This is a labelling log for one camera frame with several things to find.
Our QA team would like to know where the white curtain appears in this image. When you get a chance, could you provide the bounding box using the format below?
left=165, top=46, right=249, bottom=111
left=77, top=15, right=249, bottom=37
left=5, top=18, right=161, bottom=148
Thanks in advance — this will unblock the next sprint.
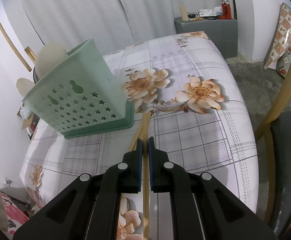
left=21, top=0, right=234, bottom=54

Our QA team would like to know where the red thermos bottle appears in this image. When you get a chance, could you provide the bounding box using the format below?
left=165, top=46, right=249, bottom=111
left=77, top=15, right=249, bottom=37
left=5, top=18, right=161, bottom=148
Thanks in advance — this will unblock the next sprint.
left=221, top=0, right=232, bottom=20

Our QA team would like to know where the mint green utensil holder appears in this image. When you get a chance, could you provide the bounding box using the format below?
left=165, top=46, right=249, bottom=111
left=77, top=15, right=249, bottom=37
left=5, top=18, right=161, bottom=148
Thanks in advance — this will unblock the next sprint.
left=22, top=39, right=134, bottom=139

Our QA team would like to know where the floral plaid tablecloth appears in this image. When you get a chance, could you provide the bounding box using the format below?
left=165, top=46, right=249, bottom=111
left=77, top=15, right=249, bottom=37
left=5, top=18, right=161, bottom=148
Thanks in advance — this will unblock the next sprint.
left=22, top=31, right=258, bottom=239

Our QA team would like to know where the wall power outlet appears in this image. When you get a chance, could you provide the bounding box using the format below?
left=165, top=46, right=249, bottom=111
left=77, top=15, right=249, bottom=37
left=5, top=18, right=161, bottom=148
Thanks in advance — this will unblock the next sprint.
left=3, top=177, right=13, bottom=186

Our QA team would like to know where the cardboard tube roll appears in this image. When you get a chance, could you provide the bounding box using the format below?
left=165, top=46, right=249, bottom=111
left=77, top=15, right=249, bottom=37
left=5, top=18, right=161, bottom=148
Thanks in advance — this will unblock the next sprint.
left=179, top=5, right=189, bottom=21

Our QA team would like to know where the cream plastic rice paddle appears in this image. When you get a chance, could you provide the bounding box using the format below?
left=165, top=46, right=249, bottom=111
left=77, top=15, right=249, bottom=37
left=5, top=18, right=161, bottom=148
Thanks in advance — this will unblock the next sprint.
left=16, top=78, right=35, bottom=97

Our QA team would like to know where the wooden chair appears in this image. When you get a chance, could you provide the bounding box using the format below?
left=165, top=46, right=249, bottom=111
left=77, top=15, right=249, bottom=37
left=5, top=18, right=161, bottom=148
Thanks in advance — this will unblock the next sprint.
left=254, top=12, right=291, bottom=233

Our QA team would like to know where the grey side cabinet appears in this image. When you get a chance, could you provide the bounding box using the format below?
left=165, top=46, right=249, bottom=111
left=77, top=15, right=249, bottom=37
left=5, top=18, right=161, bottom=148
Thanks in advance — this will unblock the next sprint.
left=174, top=17, right=238, bottom=59

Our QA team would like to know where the patterned folded board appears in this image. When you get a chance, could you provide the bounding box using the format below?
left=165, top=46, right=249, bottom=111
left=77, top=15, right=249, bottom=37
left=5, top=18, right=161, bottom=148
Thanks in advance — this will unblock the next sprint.
left=264, top=3, right=291, bottom=77

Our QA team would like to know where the pink floral bag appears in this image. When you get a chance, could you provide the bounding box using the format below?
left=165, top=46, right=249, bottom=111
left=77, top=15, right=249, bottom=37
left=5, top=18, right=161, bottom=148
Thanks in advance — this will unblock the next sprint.
left=1, top=193, right=29, bottom=236

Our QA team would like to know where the open cardboard box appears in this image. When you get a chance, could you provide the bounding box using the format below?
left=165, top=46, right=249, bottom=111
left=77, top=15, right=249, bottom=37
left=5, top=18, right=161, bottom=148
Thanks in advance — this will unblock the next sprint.
left=17, top=103, right=40, bottom=140

